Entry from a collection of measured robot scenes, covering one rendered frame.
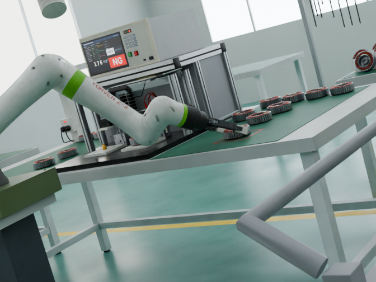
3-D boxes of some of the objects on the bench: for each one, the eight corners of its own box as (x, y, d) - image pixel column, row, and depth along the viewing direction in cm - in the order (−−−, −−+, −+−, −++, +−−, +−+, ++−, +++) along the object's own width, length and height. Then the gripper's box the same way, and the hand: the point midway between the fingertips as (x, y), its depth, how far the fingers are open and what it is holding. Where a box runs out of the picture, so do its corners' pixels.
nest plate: (106, 154, 324) (106, 151, 324) (84, 158, 334) (83, 155, 333) (127, 145, 336) (126, 142, 336) (104, 149, 345) (103, 146, 345)
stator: (234, 140, 277) (232, 131, 277) (219, 140, 287) (216, 132, 286) (256, 131, 283) (254, 123, 282) (240, 132, 292) (238, 123, 292)
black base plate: (148, 159, 291) (147, 154, 291) (46, 174, 330) (45, 170, 330) (208, 129, 328) (207, 125, 328) (110, 146, 367) (109, 142, 367)
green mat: (40, 176, 330) (40, 175, 330) (-37, 188, 367) (-37, 187, 367) (158, 125, 403) (158, 125, 403) (84, 139, 440) (84, 139, 440)
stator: (46, 168, 352) (43, 160, 351) (29, 170, 358) (27, 164, 357) (60, 161, 361) (57, 154, 361) (44, 164, 367) (42, 158, 367)
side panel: (214, 128, 328) (195, 61, 323) (208, 129, 330) (190, 62, 325) (243, 113, 350) (226, 51, 345) (238, 114, 351) (221, 52, 347)
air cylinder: (127, 144, 342) (123, 132, 341) (116, 145, 347) (112, 135, 346) (133, 141, 346) (130, 130, 345) (122, 142, 350) (119, 132, 350)
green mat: (277, 141, 252) (277, 140, 252) (149, 160, 289) (149, 159, 289) (370, 85, 325) (370, 85, 325) (258, 106, 362) (258, 106, 362)
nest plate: (146, 147, 310) (145, 145, 310) (121, 152, 319) (120, 149, 319) (165, 139, 322) (165, 136, 321) (141, 142, 331) (140, 140, 331)
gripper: (212, 108, 264) (258, 121, 275) (179, 111, 285) (224, 123, 296) (208, 127, 263) (254, 140, 274) (176, 128, 284) (220, 140, 295)
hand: (235, 130), depth 284 cm, fingers open, 12 cm apart
